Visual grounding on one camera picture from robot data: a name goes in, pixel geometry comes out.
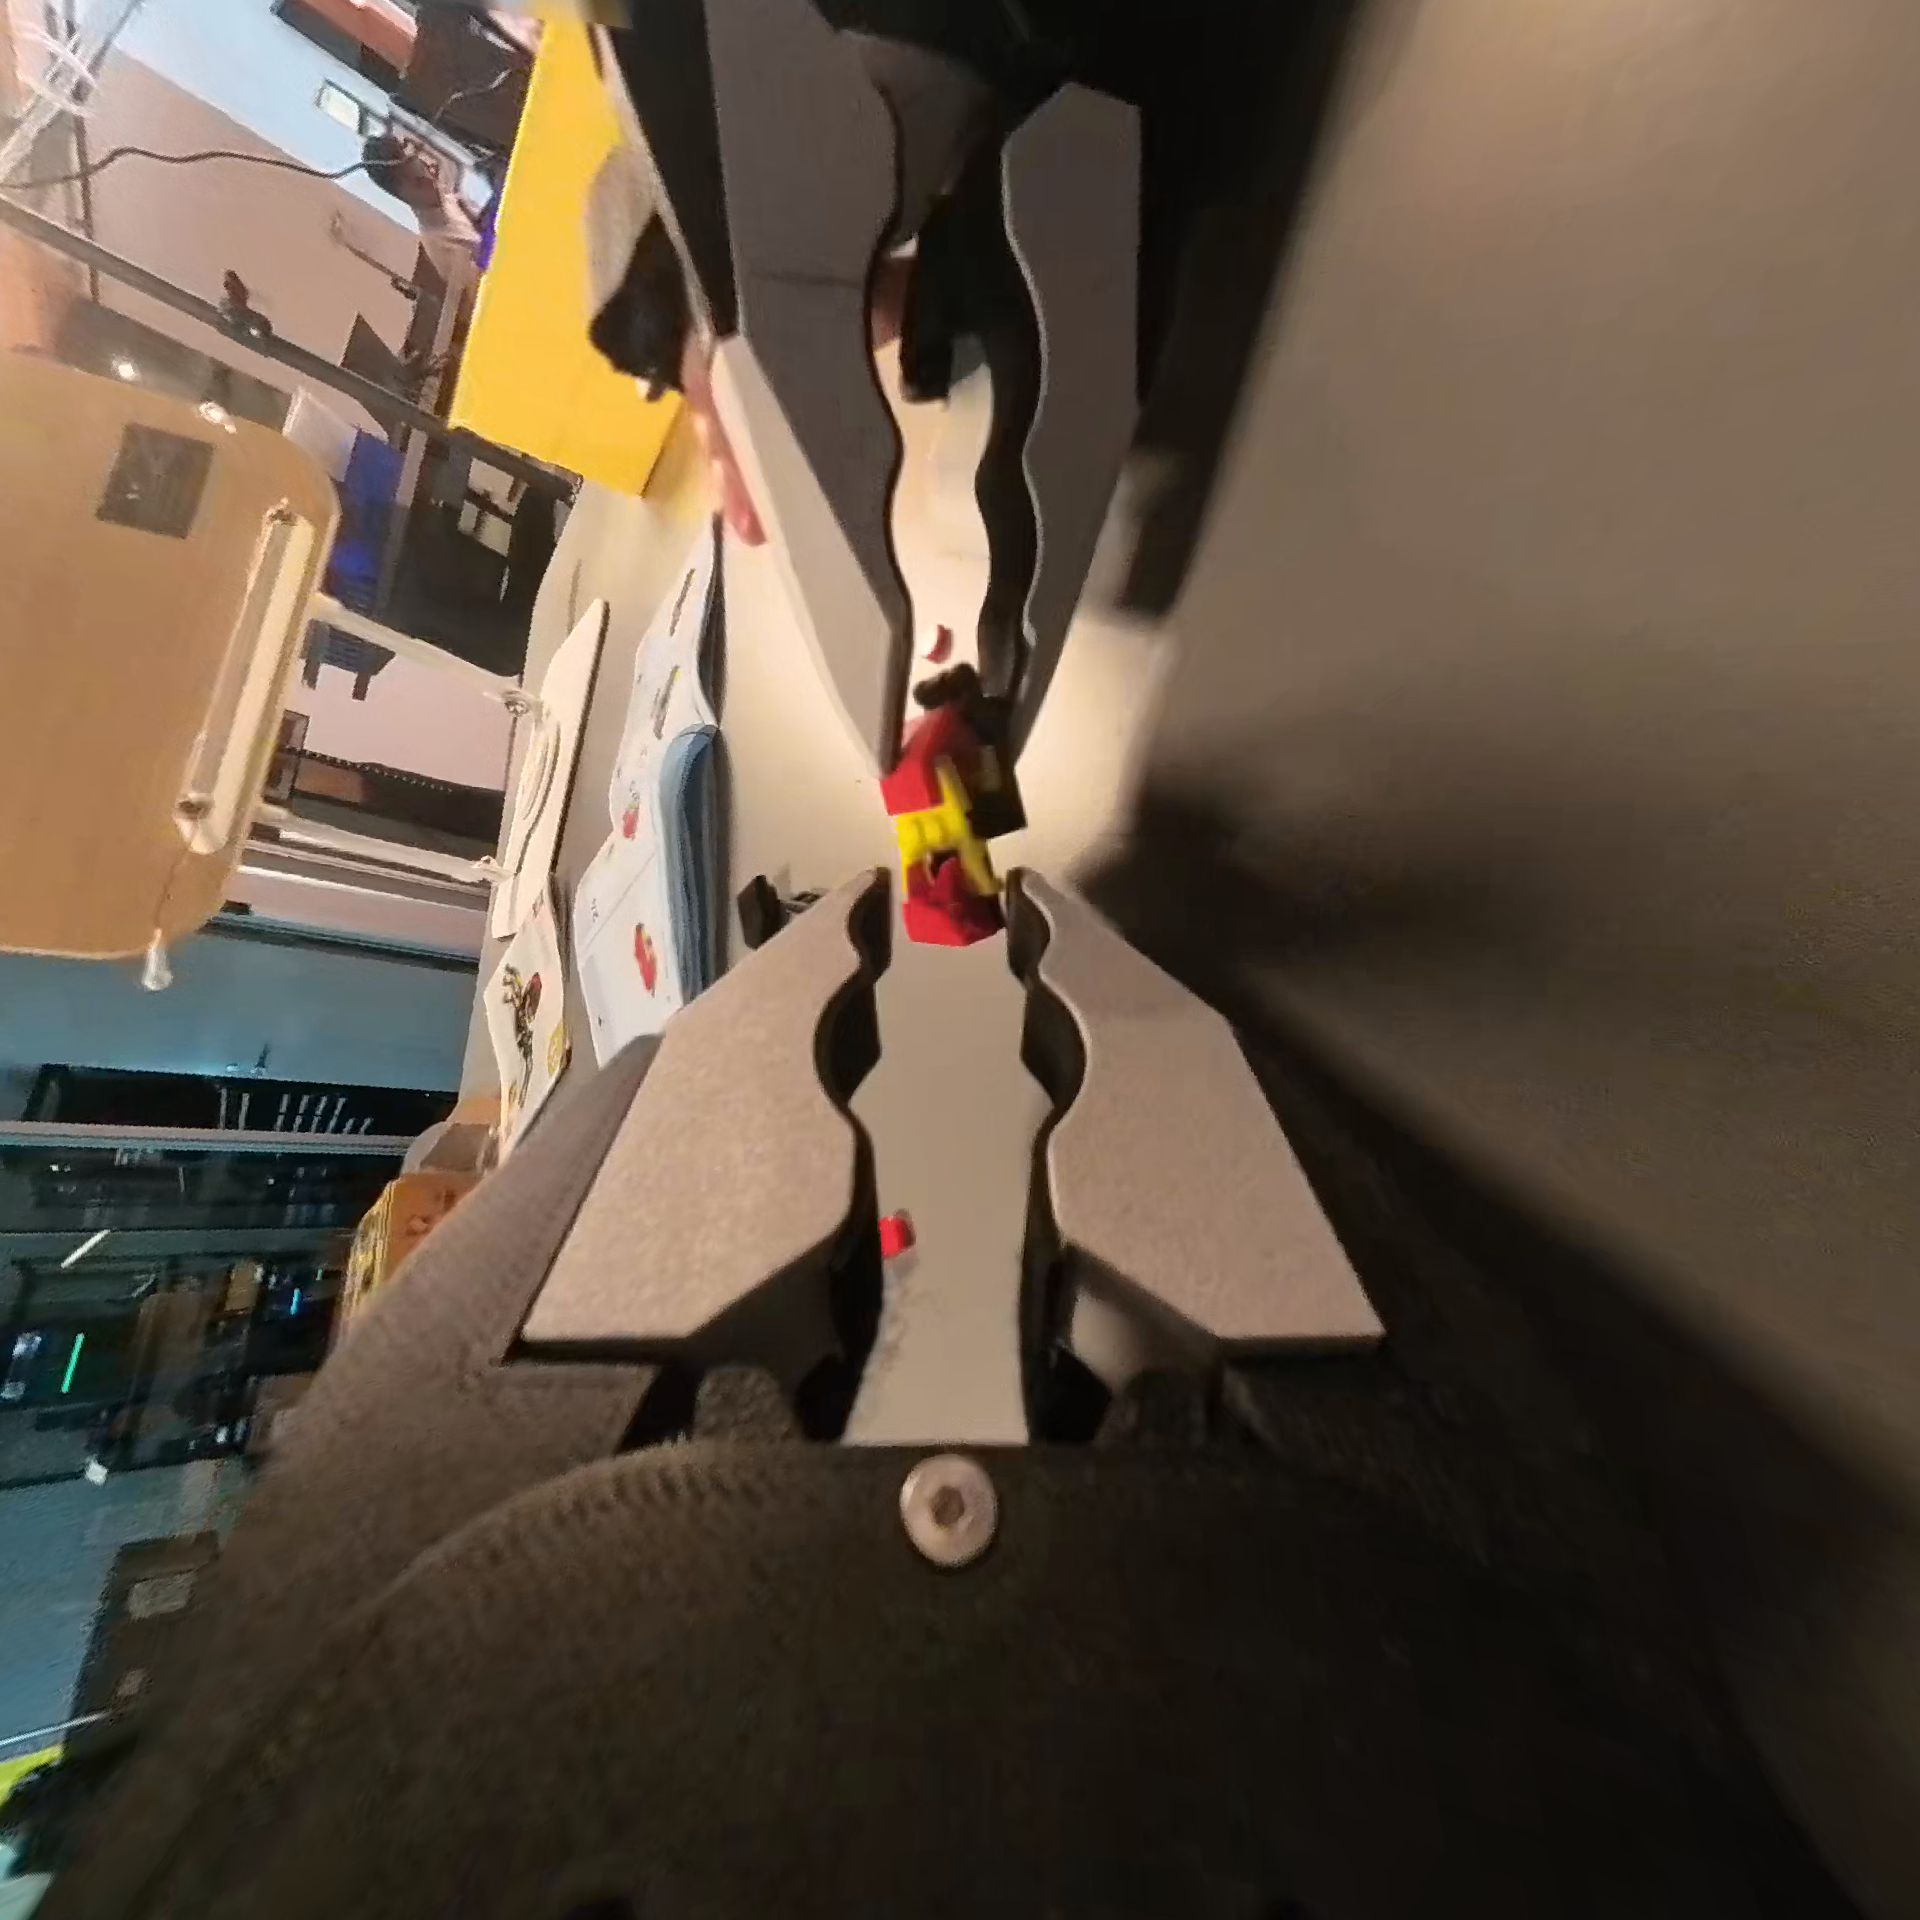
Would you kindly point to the red yellow lego body assembly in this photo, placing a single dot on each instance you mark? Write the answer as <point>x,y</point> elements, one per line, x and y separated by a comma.
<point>946,833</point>

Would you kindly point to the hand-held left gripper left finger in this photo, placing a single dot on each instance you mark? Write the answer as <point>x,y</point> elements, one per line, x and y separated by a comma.
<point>705,1201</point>

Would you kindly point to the yellow plastic bin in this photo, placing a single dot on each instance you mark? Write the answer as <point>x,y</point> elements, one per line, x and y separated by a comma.
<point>557,224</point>

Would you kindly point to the lego instruction booklet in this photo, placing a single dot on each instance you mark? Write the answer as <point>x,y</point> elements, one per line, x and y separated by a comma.
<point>645,838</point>
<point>529,1003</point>

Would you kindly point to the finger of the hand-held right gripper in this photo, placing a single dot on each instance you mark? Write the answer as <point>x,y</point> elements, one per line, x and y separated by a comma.
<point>811,451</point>
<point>1081,299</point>

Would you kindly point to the person's right hand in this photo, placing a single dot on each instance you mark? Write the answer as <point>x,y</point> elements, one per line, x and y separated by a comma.
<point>727,451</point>

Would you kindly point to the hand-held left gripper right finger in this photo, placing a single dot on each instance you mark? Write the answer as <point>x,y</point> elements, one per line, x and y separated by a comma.
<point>1201,1201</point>

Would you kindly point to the closed lego instruction booklet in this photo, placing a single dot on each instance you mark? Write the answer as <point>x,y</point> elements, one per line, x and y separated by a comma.
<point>529,1003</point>

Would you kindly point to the colourful cardboard lego box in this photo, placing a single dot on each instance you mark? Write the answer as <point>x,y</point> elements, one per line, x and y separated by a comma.
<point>406,1201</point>

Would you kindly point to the black wedge lego piece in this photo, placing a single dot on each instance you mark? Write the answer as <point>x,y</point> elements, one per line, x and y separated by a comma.
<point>764,907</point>

